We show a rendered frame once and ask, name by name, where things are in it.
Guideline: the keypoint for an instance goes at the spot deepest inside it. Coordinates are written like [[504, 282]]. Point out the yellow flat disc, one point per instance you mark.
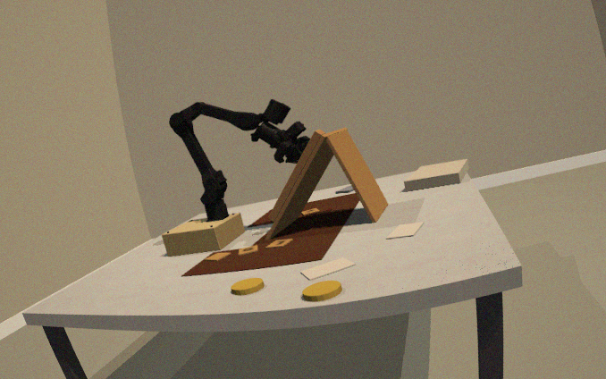
[[247, 286], [322, 291]]

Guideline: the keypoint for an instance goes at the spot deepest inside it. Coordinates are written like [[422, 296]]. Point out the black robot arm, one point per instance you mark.
[[214, 182]]

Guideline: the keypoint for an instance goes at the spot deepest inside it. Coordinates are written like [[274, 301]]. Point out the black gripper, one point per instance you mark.
[[292, 150]]

